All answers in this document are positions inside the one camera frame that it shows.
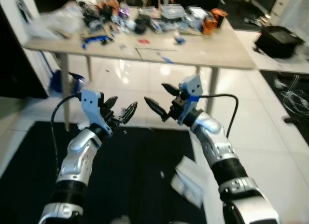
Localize grey metal table leg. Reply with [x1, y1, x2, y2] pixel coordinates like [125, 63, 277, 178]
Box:
[207, 67, 221, 114]
[85, 55, 93, 83]
[61, 52, 71, 131]

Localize blue plastic object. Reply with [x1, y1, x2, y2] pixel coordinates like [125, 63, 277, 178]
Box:
[50, 69, 86, 95]

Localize plain black floor mat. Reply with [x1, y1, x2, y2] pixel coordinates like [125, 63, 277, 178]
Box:
[0, 120, 208, 224]

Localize long blue tape strip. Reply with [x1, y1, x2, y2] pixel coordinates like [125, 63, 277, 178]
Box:
[81, 35, 114, 47]

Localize black orange clamp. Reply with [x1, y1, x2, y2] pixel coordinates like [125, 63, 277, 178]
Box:
[201, 17, 217, 35]

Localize white box with black clips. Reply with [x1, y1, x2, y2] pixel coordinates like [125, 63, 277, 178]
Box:
[186, 6, 209, 28]

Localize black device pile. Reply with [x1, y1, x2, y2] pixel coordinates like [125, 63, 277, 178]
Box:
[80, 2, 112, 28]

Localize grey robot left leg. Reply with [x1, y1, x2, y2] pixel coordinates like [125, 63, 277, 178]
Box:
[109, 215, 131, 224]

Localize black cabinet side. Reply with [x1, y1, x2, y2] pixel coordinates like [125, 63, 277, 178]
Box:
[0, 2, 49, 100]

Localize large clear plastic bag pile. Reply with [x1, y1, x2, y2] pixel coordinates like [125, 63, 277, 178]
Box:
[27, 3, 86, 40]

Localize black patterned floor mat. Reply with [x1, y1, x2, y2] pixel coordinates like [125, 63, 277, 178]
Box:
[261, 70, 309, 143]

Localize black storage box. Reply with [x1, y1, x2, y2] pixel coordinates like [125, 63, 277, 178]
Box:
[254, 25, 306, 59]

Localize white cabinet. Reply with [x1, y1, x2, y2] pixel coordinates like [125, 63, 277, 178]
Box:
[268, 0, 309, 28]

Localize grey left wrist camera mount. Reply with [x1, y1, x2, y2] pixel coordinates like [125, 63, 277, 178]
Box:
[81, 89, 113, 138]

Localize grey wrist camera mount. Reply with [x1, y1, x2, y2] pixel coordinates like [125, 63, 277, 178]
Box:
[177, 74, 204, 126]
[81, 89, 113, 138]

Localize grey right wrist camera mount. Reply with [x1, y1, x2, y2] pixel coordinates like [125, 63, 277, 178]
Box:
[177, 74, 204, 126]

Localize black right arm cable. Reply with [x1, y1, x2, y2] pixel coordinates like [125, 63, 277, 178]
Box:
[197, 93, 239, 139]

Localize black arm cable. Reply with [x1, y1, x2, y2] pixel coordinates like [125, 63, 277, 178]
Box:
[50, 93, 83, 179]
[197, 93, 239, 139]

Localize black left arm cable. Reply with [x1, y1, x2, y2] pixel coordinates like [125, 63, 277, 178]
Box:
[50, 93, 83, 179]

